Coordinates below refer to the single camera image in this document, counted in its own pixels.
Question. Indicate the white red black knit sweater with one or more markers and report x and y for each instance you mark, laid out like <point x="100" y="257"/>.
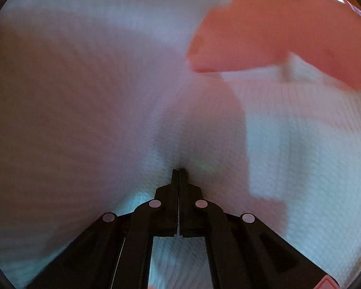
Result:
<point x="108" y="96"/>

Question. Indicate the pink bed sheet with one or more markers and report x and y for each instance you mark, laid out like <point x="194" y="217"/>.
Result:
<point x="258" y="36"/>

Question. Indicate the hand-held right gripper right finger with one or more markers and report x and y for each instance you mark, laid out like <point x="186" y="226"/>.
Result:
<point x="192" y="207"/>

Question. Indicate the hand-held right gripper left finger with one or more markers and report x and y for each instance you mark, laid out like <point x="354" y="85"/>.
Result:
<point x="165" y="204"/>

